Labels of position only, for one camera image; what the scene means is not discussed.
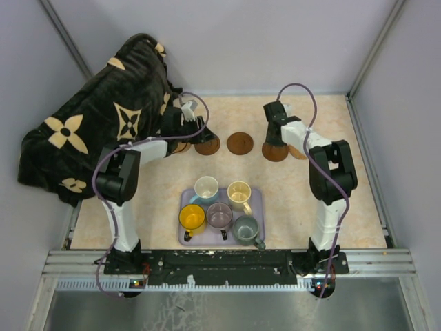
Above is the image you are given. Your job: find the purple cable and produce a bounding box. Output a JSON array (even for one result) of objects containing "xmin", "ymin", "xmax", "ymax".
[
  {"xmin": 277, "ymin": 83, "xmax": 351, "ymax": 300},
  {"xmin": 92, "ymin": 91, "xmax": 209, "ymax": 300}
]

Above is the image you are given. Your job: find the cream yellow mug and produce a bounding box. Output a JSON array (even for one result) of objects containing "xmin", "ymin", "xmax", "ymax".
[{"xmin": 227, "ymin": 181, "xmax": 252, "ymax": 215}]

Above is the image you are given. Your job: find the yellow mug black handle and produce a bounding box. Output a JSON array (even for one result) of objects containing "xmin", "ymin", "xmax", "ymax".
[{"xmin": 178, "ymin": 204, "xmax": 207, "ymax": 242}]

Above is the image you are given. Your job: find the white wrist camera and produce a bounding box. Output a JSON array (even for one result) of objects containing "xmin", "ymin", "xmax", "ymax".
[
  {"xmin": 283, "ymin": 103, "xmax": 293, "ymax": 117},
  {"xmin": 181, "ymin": 100, "xmax": 198, "ymax": 121}
]

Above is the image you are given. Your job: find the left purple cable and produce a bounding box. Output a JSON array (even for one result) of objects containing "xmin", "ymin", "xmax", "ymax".
[{"xmin": 92, "ymin": 91, "xmax": 209, "ymax": 300}]

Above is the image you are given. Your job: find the purple glass mug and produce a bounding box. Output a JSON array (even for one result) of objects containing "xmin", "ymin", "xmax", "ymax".
[{"xmin": 206, "ymin": 202, "xmax": 233, "ymax": 241}]

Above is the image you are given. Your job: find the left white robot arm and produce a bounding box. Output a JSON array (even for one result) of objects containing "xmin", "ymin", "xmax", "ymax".
[{"xmin": 92, "ymin": 100, "xmax": 214, "ymax": 274}]

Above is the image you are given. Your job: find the lavender plastic tray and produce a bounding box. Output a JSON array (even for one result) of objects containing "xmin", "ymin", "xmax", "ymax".
[{"xmin": 177, "ymin": 188, "xmax": 265, "ymax": 247}]

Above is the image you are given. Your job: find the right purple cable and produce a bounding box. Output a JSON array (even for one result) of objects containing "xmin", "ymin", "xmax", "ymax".
[{"xmin": 277, "ymin": 83, "xmax": 351, "ymax": 300}]

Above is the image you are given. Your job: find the grey green mug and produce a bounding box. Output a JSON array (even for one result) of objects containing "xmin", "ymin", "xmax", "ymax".
[{"xmin": 232, "ymin": 215, "xmax": 266, "ymax": 250}]

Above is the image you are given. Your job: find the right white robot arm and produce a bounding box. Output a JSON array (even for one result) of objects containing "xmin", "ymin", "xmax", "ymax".
[{"xmin": 263, "ymin": 101, "xmax": 358, "ymax": 274}]

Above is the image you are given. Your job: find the white mug blue outside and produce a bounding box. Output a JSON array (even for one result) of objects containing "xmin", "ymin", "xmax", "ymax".
[{"xmin": 189, "ymin": 176, "xmax": 219, "ymax": 205}]

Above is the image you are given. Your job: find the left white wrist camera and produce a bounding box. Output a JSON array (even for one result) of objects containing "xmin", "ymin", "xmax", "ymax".
[{"xmin": 181, "ymin": 100, "xmax": 198, "ymax": 121}]

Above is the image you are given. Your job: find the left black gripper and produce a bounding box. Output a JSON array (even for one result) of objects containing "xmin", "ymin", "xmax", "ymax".
[{"xmin": 174, "ymin": 116, "xmax": 216, "ymax": 144}]

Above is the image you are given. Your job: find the dark brown wooden coaster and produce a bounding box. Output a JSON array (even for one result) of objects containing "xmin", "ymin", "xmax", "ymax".
[
  {"xmin": 194, "ymin": 137, "xmax": 221, "ymax": 156},
  {"xmin": 261, "ymin": 142, "xmax": 289, "ymax": 162},
  {"xmin": 227, "ymin": 132, "xmax": 254, "ymax": 155}
]

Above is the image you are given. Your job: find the light woven rattan coaster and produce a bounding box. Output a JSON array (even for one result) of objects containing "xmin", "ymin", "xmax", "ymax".
[
  {"xmin": 289, "ymin": 145, "xmax": 307, "ymax": 160},
  {"xmin": 172, "ymin": 143, "xmax": 192, "ymax": 154}
]

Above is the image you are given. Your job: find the black floral plush blanket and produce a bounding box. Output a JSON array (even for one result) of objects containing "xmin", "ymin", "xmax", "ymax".
[{"xmin": 17, "ymin": 33, "xmax": 181, "ymax": 206}]

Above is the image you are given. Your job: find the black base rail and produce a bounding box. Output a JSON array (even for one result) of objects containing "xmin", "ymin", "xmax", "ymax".
[{"xmin": 104, "ymin": 248, "xmax": 349, "ymax": 286}]

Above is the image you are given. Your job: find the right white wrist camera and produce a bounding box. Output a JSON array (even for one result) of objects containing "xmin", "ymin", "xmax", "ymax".
[{"xmin": 283, "ymin": 103, "xmax": 293, "ymax": 117}]

